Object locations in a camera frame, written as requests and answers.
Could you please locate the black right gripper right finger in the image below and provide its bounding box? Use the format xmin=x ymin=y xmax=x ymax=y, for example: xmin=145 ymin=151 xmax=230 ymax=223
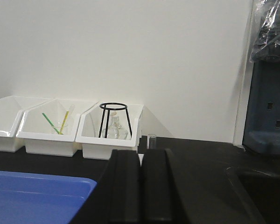
xmin=142 ymin=149 xmax=173 ymax=224

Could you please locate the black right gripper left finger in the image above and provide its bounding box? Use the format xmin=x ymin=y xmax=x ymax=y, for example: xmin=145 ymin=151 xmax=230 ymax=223
xmin=108 ymin=150 xmax=140 ymax=224

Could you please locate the test tube in rack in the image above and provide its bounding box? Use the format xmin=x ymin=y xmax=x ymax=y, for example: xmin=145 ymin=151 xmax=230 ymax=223
xmin=147 ymin=133 xmax=157 ymax=149

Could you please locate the blue pegboard drying rack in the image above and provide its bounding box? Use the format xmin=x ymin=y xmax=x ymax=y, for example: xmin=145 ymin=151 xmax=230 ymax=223
xmin=243 ymin=62 xmax=280 ymax=155

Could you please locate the clear glass flask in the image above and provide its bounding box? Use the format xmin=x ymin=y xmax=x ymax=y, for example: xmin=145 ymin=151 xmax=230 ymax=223
xmin=101 ymin=115 xmax=128 ymax=140

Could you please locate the right white storage bin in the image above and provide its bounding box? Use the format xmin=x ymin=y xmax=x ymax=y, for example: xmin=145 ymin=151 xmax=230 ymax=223
xmin=76 ymin=102 xmax=144 ymax=160

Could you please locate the white storage bin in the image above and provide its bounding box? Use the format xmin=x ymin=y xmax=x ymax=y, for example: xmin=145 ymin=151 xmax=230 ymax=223
xmin=0 ymin=95 xmax=50 ymax=152
xmin=16 ymin=98 xmax=97 ymax=157
xmin=76 ymin=102 xmax=144 ymax=160

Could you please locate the small clear beaker in bin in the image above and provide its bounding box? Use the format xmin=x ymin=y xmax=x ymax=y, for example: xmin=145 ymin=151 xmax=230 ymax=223
xmin=51 ymin=123 xmax=68 ymax=135

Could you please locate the middle white storage bin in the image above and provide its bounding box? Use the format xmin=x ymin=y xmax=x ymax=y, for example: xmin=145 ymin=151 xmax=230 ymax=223
xmin=16 ymin=98 xmax=97 ymax=157

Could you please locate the yellow plastic dropper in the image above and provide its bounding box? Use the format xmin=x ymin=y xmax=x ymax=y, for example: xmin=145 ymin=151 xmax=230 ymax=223
xmin=59 ymin=105 xmax=75 ymax=134

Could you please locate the black sink basin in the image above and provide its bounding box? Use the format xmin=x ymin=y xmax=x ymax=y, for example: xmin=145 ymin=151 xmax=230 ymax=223
xmin=226 ymin=167 xmax=280 ymax=224

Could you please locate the blue plastic tray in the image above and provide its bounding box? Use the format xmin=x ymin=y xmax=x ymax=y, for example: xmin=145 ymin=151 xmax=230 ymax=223
xmin=0 ymin=171 xmax=97 ymax=224

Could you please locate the green plastic dropper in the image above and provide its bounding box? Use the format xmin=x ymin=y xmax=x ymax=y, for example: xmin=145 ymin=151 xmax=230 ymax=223
xmin=42 ymin=113 xmax=62 ymax=135

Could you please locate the left white storage bin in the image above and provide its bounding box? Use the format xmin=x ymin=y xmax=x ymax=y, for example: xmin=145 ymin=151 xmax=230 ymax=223
xmin=0 ymin=95 xmax=50 ymax=152

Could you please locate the clear plastic bag of pegs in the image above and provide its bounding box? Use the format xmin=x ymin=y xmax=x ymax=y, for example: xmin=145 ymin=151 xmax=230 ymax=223
xmin=250 ymin=0 xmax=280 ymax=63

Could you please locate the black wire tripod stand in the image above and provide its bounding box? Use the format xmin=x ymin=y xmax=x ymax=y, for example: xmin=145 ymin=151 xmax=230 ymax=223
xmin=98 ymin=102 xmax=133 ymax=140

